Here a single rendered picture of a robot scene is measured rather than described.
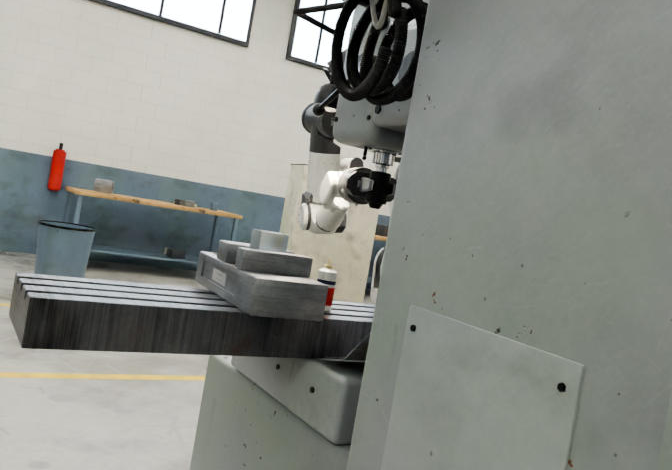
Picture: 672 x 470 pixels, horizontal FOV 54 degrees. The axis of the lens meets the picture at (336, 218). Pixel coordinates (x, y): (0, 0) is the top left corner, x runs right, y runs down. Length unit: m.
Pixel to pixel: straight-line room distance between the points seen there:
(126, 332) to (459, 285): 0.57
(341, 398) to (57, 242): 4.96
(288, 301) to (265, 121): 8.40
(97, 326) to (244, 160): 8.36
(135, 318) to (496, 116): 0.67
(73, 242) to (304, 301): 4.87
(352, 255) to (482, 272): 6.93
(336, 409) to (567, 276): 0.59
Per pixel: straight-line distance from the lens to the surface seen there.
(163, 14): 9.15
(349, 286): 7.82
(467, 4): 1.00
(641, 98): 0.76
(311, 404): 1.30
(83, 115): 8.85
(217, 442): 1.73
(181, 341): 1.20
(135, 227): 9.02
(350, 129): 1.42
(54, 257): 6.05
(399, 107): 1.26
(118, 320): 1.16
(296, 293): 1.23
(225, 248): 1.36
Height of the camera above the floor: 1.17
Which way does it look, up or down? 1 degrees down
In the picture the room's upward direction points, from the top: 10 degrees clockwise
